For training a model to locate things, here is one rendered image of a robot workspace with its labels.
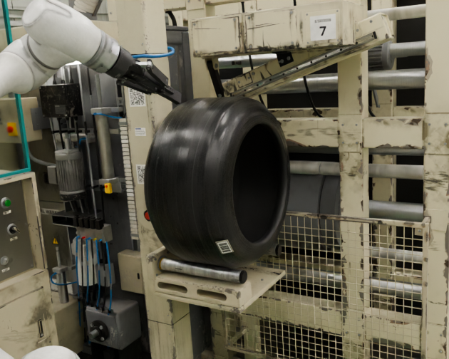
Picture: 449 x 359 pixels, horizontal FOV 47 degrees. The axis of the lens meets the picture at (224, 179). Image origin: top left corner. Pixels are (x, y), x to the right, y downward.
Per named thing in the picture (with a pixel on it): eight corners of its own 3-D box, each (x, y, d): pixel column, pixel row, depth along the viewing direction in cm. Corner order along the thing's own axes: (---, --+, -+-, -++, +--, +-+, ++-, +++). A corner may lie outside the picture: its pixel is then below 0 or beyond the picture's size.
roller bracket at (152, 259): (147, 281, 189) (145, 255, 187) (206, 246, 223) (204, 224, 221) (154, 282, 188) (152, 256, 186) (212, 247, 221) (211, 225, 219)
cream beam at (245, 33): (192, 58, 204) (188, 19, 201) (224, 57, 225) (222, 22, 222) (343, 45, 173) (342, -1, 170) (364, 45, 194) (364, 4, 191)
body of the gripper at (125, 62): (96, 77, 126) (126, 93, 133) (119, 65, 121) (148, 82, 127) (100, 50, 129) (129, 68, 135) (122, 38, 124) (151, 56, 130)
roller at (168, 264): (157, 271, 191) (157, 259, 190) (165, 266, 194) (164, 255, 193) (241, 285, 173) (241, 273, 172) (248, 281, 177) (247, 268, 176)
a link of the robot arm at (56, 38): (105, 17, 120) (70, 43, 128) (45, -22, 109) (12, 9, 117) (102, 54, 115) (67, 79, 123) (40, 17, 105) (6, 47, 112)
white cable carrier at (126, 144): (131, 238, 206) (118, 118, 197) (139, 235, 210) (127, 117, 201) (140, 240, 204) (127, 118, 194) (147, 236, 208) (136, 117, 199)
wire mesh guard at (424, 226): (224, 348, 245) (214, 205, 231) (226, 346, 247) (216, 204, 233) (425, 399, 199) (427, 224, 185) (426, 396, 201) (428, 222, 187)
